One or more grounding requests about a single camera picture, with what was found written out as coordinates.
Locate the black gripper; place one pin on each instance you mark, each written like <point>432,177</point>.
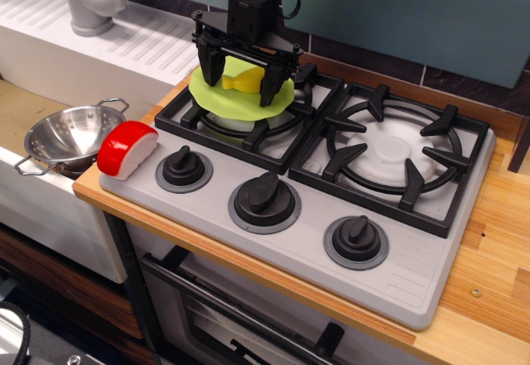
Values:
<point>249,30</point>

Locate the yellow toy banana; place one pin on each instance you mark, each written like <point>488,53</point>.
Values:
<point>249,81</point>

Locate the green plastic plate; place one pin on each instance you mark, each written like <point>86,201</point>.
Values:
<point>233,104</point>

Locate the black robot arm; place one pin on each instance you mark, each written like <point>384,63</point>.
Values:
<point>251,31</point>

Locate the black left burner grate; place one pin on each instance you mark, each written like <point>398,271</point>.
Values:
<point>270,143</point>

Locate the black burner grate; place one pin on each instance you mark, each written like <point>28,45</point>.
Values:
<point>408,161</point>
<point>270,143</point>

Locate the black left stove knob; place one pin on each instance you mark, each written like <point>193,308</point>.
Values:
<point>184,171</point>

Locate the black stove knob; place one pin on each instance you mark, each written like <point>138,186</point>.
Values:
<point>264,205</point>
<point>184,171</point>
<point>356,243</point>

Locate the black middle stove knob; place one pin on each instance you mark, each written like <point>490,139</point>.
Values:
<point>264,205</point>

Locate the red white toy sushi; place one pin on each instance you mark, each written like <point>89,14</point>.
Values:
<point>125,148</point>

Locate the steel colander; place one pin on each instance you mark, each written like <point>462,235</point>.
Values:
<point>69,141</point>

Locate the black right burner grate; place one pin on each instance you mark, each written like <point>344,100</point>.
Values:
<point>408,161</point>

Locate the white toy sink unit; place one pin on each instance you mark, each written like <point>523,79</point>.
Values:
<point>45,66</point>

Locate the black right stove knob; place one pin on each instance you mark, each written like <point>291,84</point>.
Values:
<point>356,243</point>

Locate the grey toy stove top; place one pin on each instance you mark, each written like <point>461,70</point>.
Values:
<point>406,287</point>

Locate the toy oven door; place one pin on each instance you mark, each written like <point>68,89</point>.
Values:
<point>230,333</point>

